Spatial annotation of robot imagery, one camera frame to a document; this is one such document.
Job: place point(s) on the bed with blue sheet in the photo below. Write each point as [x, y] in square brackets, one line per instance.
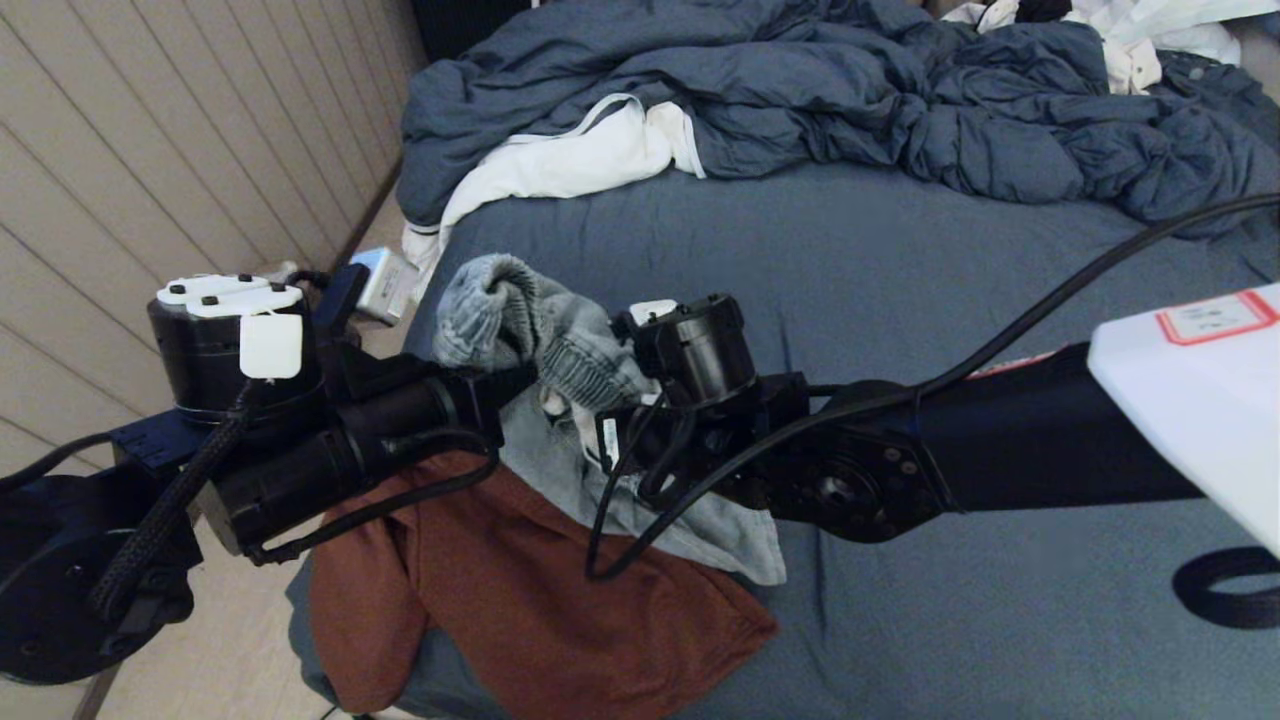
[1000, 280]

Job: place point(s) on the white clothes pile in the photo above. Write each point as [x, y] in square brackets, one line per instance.
[1150, 30]

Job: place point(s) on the black furniture panel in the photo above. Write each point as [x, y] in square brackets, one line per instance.
[460, 25]

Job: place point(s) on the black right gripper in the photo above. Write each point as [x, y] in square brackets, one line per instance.
[720, 440]

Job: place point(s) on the crumpled blue duvet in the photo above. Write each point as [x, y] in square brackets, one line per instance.
[800, 80]

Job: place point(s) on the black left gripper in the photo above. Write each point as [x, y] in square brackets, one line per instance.
[340, 460]

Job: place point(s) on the light blue denim shorts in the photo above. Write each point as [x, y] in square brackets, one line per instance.
[510, 310]

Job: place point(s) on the dark blue denim garment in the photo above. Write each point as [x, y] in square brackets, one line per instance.
[1230, 100]

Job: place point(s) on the brown shorts with white print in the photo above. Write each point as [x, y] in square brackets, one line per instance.
[520, 620]

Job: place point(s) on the black garment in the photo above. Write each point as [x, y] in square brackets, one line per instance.
[1042, 8]

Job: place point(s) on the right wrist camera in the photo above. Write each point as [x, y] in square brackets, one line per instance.
[700, 350]

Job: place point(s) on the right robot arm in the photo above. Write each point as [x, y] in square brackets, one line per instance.
[1050, 440]

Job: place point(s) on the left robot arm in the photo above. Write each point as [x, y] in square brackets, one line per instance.
[60, 580]

